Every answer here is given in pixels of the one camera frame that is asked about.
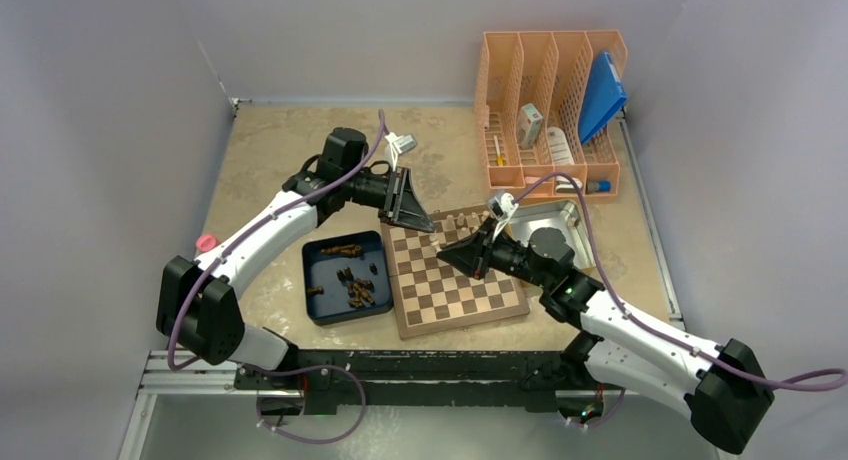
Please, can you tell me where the wooden chess board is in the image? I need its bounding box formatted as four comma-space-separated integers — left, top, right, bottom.
380, 205, 530, 340

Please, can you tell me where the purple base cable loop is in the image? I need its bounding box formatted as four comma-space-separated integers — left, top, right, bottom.
254, 364, 369, 446

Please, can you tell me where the orange white pen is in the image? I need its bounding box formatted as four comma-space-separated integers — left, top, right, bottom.
493, 135, 505, 166

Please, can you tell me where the dark chess pieces row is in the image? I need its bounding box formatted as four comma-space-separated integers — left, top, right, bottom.
320, 244, 363, 257

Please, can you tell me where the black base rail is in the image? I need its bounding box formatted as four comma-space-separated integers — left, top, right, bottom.
235, 349, 619, 423

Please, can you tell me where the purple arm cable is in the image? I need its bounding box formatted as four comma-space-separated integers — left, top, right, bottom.
166, 109, 389, 372
513, 172, 848, 392

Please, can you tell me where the dark chess pieces pile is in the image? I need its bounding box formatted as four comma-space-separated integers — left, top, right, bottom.
336, 268, 376, 309

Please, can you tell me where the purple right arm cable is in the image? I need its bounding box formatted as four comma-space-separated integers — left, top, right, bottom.
513, 172, 848, 392

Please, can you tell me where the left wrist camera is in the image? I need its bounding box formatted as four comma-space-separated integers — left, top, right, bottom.
384, 132, 418, 171

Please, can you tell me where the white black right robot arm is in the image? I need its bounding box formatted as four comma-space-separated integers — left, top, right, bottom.
437, 219, 775, 455

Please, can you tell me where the yellow rimmed metal tray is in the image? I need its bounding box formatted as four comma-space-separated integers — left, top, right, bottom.
507, 200, 596, 274

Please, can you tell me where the white stapler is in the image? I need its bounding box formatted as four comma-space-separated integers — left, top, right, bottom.
554, 177, 583, 194

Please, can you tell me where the blue folder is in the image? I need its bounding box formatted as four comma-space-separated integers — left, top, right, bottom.
577, 50, 628, 144

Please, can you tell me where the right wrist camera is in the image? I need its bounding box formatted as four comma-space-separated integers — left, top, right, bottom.
487, 190, 518, 238

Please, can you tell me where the orange plastic file organizer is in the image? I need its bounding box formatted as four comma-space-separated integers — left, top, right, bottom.
473, 30, 628, 202

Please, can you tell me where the dark blue plastic tray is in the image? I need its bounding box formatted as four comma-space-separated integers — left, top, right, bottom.
301, 230, 394, 326

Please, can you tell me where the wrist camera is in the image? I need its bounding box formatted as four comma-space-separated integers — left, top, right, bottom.
384, 132, 418, 171
487, 190, 518, 238

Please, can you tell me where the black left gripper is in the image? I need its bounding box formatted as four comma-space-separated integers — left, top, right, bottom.
342, 165, 434, 232

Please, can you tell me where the white green small box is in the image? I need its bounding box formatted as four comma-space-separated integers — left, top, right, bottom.
516, 103, 544, 149

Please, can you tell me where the blue grey small cylinder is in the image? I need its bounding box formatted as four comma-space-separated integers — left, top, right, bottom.
585, 181, 612, 194

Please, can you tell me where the pink capped bottle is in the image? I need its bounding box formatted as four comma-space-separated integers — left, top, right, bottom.
195, 234, 219, 253

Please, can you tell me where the white labelled bottle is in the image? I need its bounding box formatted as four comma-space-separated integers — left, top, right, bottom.
546, 127, 576, 165

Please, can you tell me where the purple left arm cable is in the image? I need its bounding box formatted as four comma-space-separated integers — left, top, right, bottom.
166, 109, 389, 372

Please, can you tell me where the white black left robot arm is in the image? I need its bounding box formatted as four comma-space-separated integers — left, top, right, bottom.
156, 125, 435, 389

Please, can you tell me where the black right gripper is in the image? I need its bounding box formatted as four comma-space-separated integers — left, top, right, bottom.
438, 218, 551, 289

